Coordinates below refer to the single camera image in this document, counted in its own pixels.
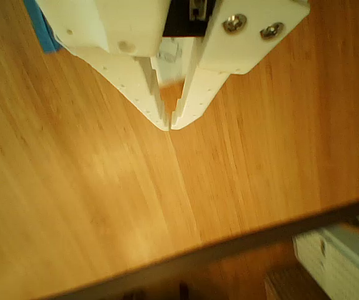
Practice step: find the white louvred wall heater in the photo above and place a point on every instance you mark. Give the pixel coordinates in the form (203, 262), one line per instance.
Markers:
(323, 265)

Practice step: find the blue tape square target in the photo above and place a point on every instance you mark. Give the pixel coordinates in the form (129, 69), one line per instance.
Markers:
(45, 37)

